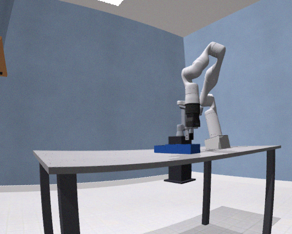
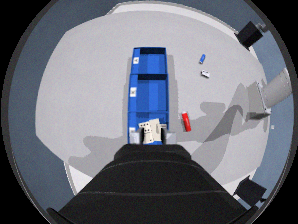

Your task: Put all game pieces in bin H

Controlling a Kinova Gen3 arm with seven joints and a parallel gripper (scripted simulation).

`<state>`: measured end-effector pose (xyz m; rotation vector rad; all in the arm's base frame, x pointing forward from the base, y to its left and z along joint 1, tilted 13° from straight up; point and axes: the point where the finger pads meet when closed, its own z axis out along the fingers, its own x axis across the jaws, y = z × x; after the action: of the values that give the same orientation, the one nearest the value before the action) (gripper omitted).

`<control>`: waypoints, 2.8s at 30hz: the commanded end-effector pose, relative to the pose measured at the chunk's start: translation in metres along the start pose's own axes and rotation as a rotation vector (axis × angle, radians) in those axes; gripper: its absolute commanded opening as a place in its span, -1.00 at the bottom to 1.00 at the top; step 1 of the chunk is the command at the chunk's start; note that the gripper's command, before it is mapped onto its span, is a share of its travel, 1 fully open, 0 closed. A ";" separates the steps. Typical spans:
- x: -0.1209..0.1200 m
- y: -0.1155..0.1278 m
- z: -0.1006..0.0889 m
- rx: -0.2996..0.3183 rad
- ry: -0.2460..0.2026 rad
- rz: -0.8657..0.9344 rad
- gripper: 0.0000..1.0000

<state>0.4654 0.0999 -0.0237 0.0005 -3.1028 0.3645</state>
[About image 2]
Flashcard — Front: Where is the blue three-compartment bin tray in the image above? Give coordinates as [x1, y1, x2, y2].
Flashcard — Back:
[127, 47, 169, 144]

